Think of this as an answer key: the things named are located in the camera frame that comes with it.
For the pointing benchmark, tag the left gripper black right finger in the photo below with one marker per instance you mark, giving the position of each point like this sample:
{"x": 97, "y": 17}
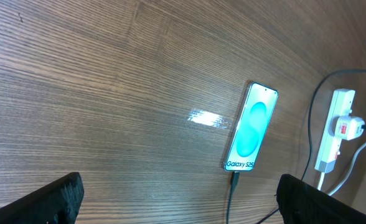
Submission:
{"x": 300, "y": 203}

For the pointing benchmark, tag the white charger plug adapter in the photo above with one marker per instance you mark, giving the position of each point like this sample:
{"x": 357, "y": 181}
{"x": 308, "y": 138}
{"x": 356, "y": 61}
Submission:
{"x": 348, "y": 127}

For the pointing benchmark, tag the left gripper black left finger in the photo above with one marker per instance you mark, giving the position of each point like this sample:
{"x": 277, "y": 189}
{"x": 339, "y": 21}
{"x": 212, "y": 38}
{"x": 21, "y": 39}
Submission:
{"x": 57, "y": 202}

